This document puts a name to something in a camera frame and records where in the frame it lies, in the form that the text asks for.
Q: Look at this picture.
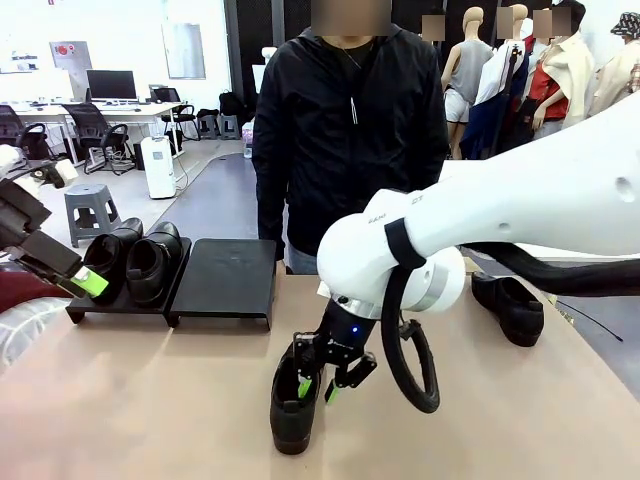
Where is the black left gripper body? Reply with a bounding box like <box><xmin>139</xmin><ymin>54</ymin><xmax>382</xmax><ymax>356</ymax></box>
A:
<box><xmin>0</xmin><ymin>178</ymin><xmax>54</xmax><ymax>251</ymax></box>

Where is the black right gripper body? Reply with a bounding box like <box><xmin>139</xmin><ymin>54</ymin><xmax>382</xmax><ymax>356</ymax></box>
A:
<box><xmin>310</xmin><ymin>298</ymin><xmax>380</xmax><ymax>367</ymax></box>

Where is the black leather shoe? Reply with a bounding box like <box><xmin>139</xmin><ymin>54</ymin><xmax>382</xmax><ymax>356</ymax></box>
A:
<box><xmin>125</xmin><ymin>221</ymin><xmax>182</xmax><ymax>307</ymax></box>
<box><xmin>269</xmin><ymin>343</ymin><xmax>321</xmax><ymax>455</ymax></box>
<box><xmin>82</xmin><ymin>217</ymin><xmax>145</xmax><ymax>305</ymax></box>
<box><xmin>470</xmin><ymin>272</ymin><xmax>545</xmax><ymax>347</ymax></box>

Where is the person's right forearm black sleeve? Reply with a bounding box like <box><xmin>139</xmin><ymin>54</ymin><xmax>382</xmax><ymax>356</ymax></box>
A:
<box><xmin>252</xmin><ymin>164</ymin><xmax>290</xmax><ymax>261</ymax></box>

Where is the black shoe stand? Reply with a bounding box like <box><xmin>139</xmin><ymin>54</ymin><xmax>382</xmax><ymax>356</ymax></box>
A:
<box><xmin>66</xmin><ymin>235</ymin><xmax>193</xmax><ymax>327</ymax></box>
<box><xmin>168</xmin><ymin>238</ymin><xmax>278</xmax><ymax>332</ymax></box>

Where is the dark red cloth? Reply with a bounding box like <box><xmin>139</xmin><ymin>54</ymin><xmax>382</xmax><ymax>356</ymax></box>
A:
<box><xmin>0</xmin><ymin>267</ymin><xmax>74</xmax><ymax>314</ymax></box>

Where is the grey plastic stool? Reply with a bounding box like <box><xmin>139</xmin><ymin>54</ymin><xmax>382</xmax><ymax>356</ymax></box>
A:
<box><xmin>63</xmin><ymin>183</ymin><xmax>125</xmax><ymax>249</ymax></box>

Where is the black office chair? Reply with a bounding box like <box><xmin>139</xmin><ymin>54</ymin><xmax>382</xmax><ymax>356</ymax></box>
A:
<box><xmin>0</xmin><ymin>104</ymin><xmax>60</xmax><ymax>175</ymax></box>
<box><xmin>151</xmin><ymin>87</ymin><xmax>201</xmax><ymax>141</ymax></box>
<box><xmin>62</xmin><ymin>102</ymin><xmax>136</xmax><ymax>176</ymax></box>

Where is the white plastic bag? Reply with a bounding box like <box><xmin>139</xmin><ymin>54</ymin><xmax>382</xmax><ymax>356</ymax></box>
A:
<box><xmin>0</xmin><ymin>295</ymin><xmax>71</xmax><ymax>376</ymax></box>

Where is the white air purifier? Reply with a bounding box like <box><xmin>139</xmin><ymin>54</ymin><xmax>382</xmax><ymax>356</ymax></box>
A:
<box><xmin>140</xmin><ymin>135</ymin><xmax>177</xmax><ymax>200</ymax></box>

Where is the grey cabinet with red sign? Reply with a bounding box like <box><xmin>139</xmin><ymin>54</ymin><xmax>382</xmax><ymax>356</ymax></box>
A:
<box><xmin>48</xmin><ymin>40</ymin><xmax>94</xmax><ymax>101</ymax></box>

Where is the black computer monitor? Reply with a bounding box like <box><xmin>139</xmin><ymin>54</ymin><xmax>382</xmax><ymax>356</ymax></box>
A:
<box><xmin>86</xmin><ymin>69</ymin><xmax>138</xmax><ymax>101</ymax></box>

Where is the white office desk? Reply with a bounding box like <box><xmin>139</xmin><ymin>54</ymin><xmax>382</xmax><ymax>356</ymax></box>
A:
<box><xmin>0</xmin><ymin>101</ymin><xmax>187</xmax><ymax>166</ymax></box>

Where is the person in black jacket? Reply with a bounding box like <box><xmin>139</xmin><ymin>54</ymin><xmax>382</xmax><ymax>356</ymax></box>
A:
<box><xmin>251</xmin><ymin>0</ymin><xmax>450</xmax><ymax>276</ymax></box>

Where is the black backpack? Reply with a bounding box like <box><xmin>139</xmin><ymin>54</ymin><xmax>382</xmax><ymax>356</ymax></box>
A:
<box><xmin>218</xmin><ymin>90</ymin><xmax>241</xmax><ymax>117</ymax></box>

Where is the white torso form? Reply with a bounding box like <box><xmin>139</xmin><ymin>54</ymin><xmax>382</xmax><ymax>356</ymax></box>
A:
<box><xmin>252</xmin><ymin>47</ymin><xmax>279</xmax><ymax>96</ymax></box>

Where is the mannequin in grey tank top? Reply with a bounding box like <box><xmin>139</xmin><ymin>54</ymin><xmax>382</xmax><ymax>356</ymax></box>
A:
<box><xmin>442</xmin><ymin>5</ymin><xmax>496</xmax><ymax>160</ymax></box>

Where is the mannequin in white navy jacket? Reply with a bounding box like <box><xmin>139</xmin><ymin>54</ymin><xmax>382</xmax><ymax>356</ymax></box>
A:
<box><xmin>459</xmin><ymin>3</ymin><xmax>532</xmax><ymax>161</ymax></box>

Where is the background person dark hair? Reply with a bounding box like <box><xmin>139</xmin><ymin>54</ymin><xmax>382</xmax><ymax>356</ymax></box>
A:
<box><xmin>419</xmin><ymin>13</ymin><xmax>447</xmax><ymax>56</ymax></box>

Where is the black tripod pole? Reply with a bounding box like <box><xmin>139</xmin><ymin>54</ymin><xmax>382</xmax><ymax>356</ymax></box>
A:
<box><xmin>491</xmin><ymin>42</ymin><xmax>524</xmax><ymax>161</ymax></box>

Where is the mannequin in cream jacket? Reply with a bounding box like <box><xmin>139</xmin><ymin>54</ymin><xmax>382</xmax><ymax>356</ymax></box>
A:
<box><xmin>529</xmin><ymin>0</ymin><xmax>596</xmax><ymax>139</ymax></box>

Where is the mannequin with bucket hat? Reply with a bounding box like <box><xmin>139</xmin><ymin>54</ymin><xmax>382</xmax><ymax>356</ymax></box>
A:
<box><xmin>594</xmin><ymin>12</ymin><xmax>640</xmax><ymax>117</ymax></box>

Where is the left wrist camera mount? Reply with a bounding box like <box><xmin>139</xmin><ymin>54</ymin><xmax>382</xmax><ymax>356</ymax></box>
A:
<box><xmin>29</xmin><ymin>159</ymin><xmax>80</xmax><ymax>190</ymax></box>

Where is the black velcro strap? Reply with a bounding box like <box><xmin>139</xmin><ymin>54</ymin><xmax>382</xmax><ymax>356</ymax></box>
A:
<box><xmin>383</xmin><ymin>218</ymin><xmax>427</xmax><ymax>271</ymax></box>

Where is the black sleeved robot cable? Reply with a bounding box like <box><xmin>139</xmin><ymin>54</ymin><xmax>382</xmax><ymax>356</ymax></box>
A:
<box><xmin>382</xmin><ymin>242</ymin><xmax>640</xmax><ymax>415</ymax></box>

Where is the white wall panel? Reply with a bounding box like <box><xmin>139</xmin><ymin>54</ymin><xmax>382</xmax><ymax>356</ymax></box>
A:
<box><xmin>160</xmin><ymin>22</ymin><xmax>207</xmax><ymax>80</ymax></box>

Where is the thin black cable tie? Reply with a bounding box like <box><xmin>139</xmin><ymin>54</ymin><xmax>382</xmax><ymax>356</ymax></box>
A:
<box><xmin>555</xmin><ymin>298</ymin><xmax>625</xmax><ymax>343</ymax></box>

